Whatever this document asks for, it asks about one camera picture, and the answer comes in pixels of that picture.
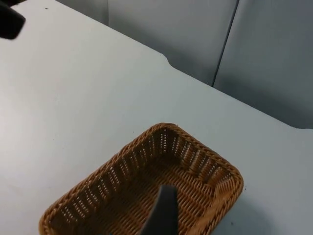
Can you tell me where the pale brown wicker basket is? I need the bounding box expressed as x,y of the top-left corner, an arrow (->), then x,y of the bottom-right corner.
38,122 -> 245,235

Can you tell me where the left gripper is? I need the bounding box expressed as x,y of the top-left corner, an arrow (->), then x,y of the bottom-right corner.
0,0 -> 26,41

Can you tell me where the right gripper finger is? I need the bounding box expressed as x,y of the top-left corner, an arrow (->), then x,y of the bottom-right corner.
140,184 -> 181,235

